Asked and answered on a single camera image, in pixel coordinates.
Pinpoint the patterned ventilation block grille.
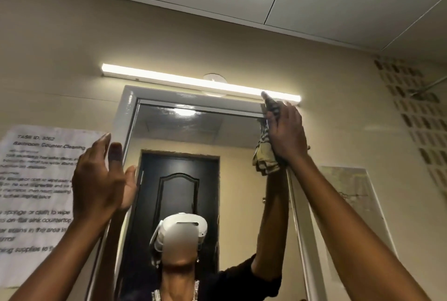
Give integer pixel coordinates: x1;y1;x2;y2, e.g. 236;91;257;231
373;55;447;201

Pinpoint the thin metal rod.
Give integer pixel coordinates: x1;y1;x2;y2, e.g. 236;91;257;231
408;76;447;97

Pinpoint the pale paper sheet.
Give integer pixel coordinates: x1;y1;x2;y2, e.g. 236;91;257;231
307;165;399;282

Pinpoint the round white ceiling rose cover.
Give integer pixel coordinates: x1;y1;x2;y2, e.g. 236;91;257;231
203;73;228;85

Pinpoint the person's left forearm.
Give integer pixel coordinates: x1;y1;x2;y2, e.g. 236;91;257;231
6;207;118;301

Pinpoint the person's right hand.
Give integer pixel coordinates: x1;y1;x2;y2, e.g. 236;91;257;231
261;91;310;169

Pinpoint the white framed wall mirror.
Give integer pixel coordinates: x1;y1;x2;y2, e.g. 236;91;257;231
85;85;329;301

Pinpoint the white tube light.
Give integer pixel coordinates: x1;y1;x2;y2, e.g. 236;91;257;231
101;63;301;106

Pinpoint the white printed instruction sheet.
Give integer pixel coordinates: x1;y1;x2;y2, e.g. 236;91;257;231
0;124;109;289

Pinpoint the person's left hand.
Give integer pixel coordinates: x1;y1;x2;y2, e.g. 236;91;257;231
71;132;138;229

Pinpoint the checked beige cleaning cloth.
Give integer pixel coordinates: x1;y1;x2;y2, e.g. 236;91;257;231
252;93;282;176

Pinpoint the person's right forearm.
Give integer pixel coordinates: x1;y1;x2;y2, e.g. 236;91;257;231
284;153;432;301

